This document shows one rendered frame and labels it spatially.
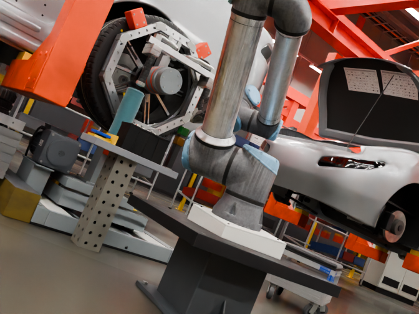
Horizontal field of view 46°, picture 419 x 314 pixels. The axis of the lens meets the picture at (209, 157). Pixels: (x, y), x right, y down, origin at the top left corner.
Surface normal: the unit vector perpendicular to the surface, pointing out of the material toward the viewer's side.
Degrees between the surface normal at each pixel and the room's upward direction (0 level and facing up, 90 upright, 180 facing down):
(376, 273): 90
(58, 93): 90
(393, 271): 90
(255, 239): 90
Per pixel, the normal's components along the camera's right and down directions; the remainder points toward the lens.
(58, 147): 0.55, 0.17
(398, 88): -0.77, 0.48
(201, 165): -0.33, 0.39
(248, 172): -0.18, -0.07
